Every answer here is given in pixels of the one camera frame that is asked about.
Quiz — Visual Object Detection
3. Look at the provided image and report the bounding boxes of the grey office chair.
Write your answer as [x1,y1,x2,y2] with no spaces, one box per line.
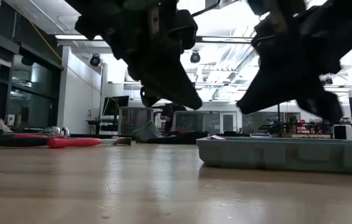
[171,111,207,134]
[118,106,155,136]

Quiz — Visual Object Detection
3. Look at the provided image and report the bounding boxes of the yellow hanging cord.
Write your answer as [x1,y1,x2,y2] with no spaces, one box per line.
[16,2,62,60]

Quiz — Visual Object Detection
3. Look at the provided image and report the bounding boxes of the black left wrist camera cable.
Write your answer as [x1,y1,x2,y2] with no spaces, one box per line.
[191,0,222,18]

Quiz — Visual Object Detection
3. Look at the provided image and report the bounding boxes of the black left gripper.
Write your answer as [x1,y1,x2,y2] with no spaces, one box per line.
[110,0,203,110]

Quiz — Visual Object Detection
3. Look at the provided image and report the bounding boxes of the background robot station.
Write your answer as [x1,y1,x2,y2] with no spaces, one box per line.
[258,114,304,135]
[305,116,334,135]

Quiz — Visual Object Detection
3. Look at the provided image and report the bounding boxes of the black ceiling dome camera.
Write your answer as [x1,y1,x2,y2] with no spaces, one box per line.
[89,54,102,67]
[189,50,201,64]

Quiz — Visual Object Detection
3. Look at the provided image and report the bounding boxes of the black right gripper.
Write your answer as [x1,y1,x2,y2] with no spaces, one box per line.
[236,0,352,124]

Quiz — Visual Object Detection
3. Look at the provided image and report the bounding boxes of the grey plastic tool case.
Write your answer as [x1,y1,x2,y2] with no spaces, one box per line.
[196,135,352,175]

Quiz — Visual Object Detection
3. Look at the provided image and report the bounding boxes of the red-handled claw hammer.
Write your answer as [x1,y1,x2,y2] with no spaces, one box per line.
[47,136,132,149]

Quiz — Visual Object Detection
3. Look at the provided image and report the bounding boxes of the black work glove green cuff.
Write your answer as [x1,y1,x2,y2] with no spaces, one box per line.
[131,120,165,143]

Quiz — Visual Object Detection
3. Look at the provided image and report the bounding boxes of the white box device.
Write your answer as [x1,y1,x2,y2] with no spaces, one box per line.
[332,124,352,141]

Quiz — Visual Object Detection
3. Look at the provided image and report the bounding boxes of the person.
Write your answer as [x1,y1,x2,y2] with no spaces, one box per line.
[160,102,188,134]

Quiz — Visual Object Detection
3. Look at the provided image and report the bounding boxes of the red-handled pliers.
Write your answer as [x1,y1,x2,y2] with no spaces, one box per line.
[0,133,68,148]

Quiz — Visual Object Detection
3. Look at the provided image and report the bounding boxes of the shiny metal object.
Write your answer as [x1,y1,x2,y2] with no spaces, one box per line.
[49,125,72,137]

